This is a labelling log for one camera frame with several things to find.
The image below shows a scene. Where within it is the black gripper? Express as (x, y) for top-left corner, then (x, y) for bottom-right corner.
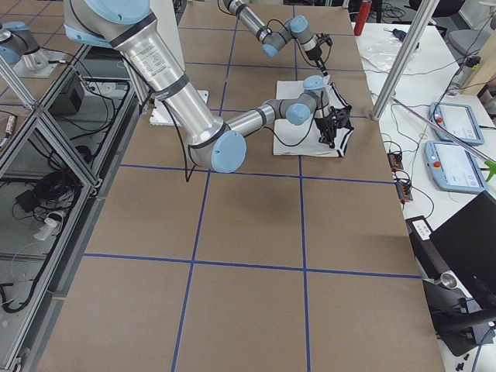
(314, 105), (353, 149)
(305, 33), (332, 76)

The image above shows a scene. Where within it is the grey cartoon print t-shirt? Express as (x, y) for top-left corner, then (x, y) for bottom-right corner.
(272, 79), (356, 159)

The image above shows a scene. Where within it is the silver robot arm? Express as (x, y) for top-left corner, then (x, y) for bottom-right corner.
(64, 1), (354, 173)
(222, 0), (332, 76)

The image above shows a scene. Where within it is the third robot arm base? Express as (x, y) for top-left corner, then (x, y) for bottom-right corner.
(1, 21), (57, 78)

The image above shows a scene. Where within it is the clear plastic bag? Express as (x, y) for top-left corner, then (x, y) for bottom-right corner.
(360, 37), (403, 72)

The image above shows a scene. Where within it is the red bottle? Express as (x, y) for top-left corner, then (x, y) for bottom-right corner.
(353, 0), (372, 36)

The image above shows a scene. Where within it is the orange circuit board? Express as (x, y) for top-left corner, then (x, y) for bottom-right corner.
(387, 151), (413, 205)

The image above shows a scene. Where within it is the lower blue teach pendant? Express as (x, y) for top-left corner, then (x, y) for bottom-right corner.
(424, 140), (487, 195)

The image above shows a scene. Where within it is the blue teach pendant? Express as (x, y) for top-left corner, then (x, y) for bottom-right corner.
(424, 140), (487, 195)
(429, 102), (485, 146)

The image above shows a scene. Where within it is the upper blue teach pendant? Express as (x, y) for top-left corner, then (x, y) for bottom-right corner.
(429, 102), (485, 146)

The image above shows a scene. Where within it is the metal reacher grabber tool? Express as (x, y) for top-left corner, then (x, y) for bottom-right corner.
(391, 97), (496, 182)

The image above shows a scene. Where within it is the black box with label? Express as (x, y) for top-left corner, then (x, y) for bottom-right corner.
(405, 216), (458, 290)

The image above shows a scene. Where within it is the black laptop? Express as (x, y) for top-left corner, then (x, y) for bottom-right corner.
(429, 190), (496, 295)

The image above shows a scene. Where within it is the black monitor stand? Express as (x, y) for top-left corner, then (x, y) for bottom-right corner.
(422, 279), (495, 357)

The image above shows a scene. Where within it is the black power box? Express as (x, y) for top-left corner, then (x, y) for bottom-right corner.
(48, 74), (84, 116)

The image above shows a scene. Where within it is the aluminium frame post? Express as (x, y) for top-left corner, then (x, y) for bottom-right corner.
(371, 0), (439, 121)

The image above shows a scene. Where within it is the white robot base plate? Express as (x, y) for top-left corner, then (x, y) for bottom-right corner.
(149, 89), (210, 127)

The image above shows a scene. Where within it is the aluminium frame structure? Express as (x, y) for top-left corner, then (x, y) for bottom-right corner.
(1, 46), (149, 371)

